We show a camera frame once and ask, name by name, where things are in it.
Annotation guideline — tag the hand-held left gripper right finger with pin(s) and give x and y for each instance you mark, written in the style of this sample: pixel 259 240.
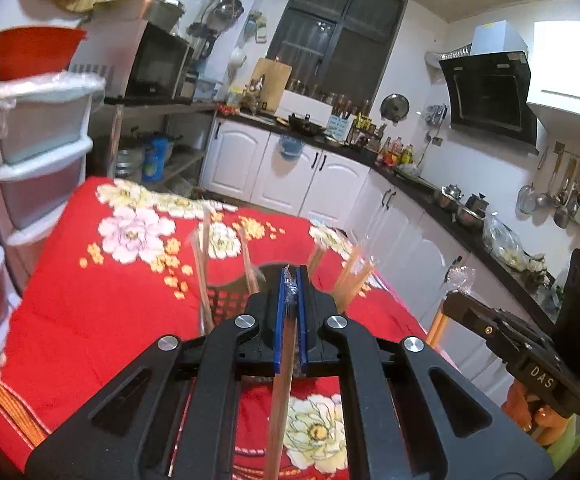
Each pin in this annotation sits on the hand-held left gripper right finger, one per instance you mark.
pixel 304 320

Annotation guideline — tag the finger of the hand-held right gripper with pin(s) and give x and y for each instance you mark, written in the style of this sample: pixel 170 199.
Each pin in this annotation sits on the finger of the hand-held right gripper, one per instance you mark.
pixel 474 317

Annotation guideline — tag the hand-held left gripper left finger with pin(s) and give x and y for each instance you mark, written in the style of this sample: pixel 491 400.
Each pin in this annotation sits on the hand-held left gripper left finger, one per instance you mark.
pixel 280 320

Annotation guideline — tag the wooden chopsticks pair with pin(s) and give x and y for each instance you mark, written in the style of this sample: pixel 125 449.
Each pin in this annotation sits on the wooden chopsticks pair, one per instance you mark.
pixel 437 325
pixel 318 260
pixel 280 410
pixel 250 270
pixel 352 280
pixel 202 270

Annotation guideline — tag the grey plastic utensil basket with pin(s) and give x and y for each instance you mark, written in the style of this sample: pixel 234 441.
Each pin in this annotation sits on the grey plastic utensil basket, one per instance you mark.
pixel 225 305

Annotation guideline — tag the row of hanging kitchen utensils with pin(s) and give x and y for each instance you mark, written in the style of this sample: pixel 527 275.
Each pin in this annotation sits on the row of hanging kitchen utensils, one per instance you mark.
pixel 564 195

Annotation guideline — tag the person's right hand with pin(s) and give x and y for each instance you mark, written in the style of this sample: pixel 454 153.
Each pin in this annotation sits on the person's right hand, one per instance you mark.
pixel 544 425

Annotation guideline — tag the clear plastic bag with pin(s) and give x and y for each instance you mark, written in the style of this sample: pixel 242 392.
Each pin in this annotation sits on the clear plastic bag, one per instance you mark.
pixel 504 242

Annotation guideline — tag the steel pot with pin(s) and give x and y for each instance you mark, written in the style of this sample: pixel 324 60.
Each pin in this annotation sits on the steel pot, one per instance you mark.
pixel 449 200
pixel 472 212

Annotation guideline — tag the white kitchen base cabinets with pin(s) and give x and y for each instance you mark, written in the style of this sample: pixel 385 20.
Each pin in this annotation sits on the white kitchen base cabinets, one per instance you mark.
pixel 330 180

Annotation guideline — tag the blue plastic bag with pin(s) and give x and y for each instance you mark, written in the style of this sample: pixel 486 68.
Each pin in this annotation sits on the blue plastic bag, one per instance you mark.
pixel 291 147

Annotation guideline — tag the cluster of condiment bottles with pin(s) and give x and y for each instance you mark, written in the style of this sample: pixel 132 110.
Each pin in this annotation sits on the cluster of condiment bottles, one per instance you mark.
pixel 394 152

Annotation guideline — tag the red floral tablecloth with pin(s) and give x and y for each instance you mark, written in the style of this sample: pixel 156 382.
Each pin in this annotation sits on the red floral tablecloth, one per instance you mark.
pixel 95 310

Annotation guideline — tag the black wok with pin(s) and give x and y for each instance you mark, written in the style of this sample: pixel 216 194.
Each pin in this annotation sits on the black wok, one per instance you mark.
pixel 307 127

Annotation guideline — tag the blue knife block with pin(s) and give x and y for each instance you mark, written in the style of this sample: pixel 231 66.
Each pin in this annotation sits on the blue knife block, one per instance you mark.
pixel 339 125

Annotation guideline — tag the metal spice rack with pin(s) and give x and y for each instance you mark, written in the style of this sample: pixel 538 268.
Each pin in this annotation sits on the metal spice rack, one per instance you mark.
pixel 367 130

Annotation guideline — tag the blue plastic container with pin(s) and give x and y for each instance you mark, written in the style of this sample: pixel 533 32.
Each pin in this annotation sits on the blue plastic container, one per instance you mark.
pixel 155 160

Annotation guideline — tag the black range hood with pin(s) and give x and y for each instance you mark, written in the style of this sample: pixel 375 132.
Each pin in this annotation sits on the black range hood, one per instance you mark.
pixel 489 95

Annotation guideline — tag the hanging steel pot lid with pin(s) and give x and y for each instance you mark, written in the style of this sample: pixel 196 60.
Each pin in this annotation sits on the hanging steel pot lid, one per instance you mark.
pixel 394 108

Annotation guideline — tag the row of spice jars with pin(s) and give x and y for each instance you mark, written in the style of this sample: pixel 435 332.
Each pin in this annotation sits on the row of spice jars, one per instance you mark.
pixel 320 95

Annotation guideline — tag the wooden cutting board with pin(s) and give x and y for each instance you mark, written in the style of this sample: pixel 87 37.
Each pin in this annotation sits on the wooden cutting board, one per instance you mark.
pixel 275 80

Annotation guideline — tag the kitchen storage shelf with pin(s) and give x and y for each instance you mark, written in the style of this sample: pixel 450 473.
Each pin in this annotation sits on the kitchen storage shelf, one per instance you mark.
pixel 170 105

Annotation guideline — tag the white jug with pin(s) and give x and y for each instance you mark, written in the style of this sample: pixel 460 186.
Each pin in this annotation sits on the white jug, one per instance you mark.
pixel 237 57

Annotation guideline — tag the black microwave oven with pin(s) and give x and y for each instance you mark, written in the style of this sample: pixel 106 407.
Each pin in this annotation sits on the black microwave oven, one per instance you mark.
pixel 155 65

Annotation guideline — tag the dark framed window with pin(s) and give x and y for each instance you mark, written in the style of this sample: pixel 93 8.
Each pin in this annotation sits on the dark framed window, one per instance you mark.
pixel 330 35

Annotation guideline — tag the black blender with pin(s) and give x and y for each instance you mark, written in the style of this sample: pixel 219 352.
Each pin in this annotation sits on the black blender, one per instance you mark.
pixel 202 42

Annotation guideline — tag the red plastic basin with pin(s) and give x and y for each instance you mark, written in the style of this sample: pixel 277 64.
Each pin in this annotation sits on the red plastic basin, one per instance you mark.
pixel 35 55

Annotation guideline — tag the white wall cabinets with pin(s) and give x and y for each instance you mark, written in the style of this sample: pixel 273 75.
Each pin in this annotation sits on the white wall cabinets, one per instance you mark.
pixel 564 70

